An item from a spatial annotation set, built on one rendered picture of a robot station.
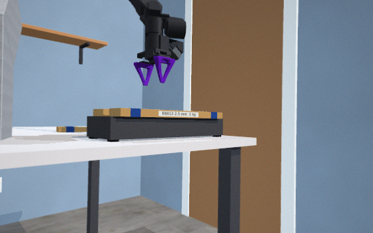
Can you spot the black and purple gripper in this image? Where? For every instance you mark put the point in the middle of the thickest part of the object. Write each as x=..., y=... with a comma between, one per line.
x=155, y=56

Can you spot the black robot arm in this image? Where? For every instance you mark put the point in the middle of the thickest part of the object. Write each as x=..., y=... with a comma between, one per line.
x=173, y=27

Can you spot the white welding electrode pack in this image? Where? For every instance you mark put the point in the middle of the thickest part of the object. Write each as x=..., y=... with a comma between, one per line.
x=124, y=112
x=101, y=112
x=71, y=129

